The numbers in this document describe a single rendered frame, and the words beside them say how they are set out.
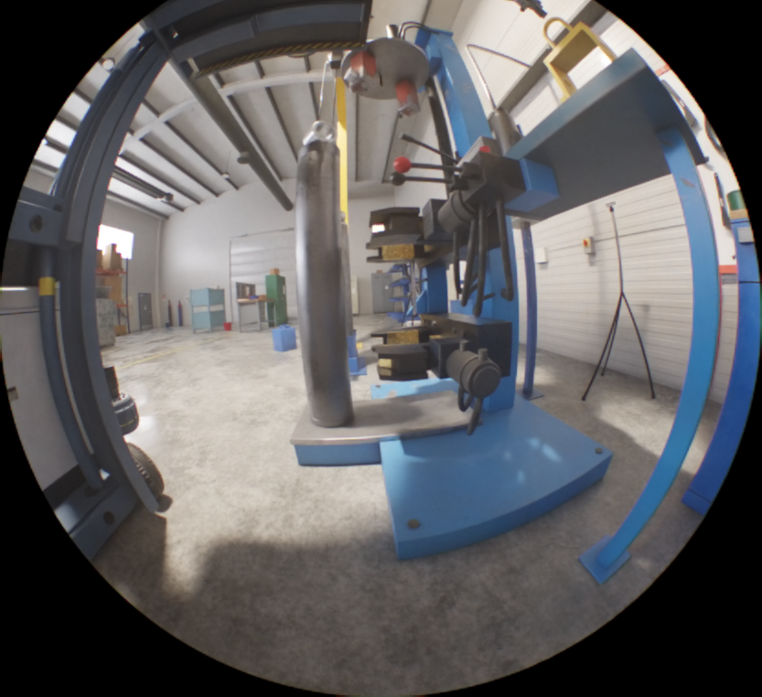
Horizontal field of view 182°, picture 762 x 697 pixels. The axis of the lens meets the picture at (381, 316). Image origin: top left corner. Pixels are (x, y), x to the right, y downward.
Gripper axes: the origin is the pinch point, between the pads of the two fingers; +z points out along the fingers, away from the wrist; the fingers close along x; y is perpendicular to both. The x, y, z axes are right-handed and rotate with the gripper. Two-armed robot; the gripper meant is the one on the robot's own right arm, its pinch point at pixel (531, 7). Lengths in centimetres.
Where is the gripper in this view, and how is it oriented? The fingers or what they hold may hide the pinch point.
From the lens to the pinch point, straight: 85.7
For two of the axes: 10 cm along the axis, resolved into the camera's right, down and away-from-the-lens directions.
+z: 0.6, 10.0, 0.7
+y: -0.9, -0.7, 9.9
